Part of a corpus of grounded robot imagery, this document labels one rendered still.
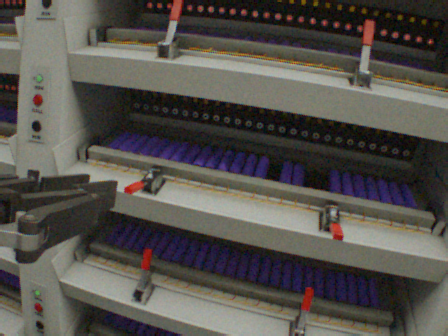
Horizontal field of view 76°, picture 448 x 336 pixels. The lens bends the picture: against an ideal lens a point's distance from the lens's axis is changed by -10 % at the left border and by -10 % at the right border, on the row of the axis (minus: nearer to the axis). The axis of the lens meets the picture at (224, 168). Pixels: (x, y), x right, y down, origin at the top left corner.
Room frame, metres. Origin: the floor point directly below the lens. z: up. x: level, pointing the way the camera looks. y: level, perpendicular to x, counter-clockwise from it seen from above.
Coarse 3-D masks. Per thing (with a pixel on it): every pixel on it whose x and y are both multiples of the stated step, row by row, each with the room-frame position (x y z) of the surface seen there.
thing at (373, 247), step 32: (96, 128) 0.56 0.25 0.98; (192, 128) 0.60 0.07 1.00; (224, 128) 0.59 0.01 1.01; (64, 160) 0.47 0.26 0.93; (384, 160) 0.53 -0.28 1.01; (160, 192) 0.45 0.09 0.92; (192, 192) 0.46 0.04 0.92; (416, 192) 0.51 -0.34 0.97; (192, 224) 0.43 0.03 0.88; (224, 224) 0.42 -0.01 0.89; (256, 224) 0.41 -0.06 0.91; (288, 224) 0.41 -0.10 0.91; (352, 224) 0.42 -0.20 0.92; (320, 256) 0.40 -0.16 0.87; (352, 256) 0.39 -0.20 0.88; (384, 256) 0.38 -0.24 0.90; (416, 256) 0.37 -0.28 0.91
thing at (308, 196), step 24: (144, 168) 0.49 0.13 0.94; (168, 168) 0.48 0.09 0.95; (192, 168) 0.48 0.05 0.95; (216, 192) 0.45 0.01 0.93; (240, 192) 0.45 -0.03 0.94; (264, 192) 0.45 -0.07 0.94; (288, 192) 0.44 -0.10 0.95; (312, 192) 0.44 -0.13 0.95; (384, 216) 0.42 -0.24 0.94; (408, 216) 0.41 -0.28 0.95; (432, 216) 0.41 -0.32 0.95
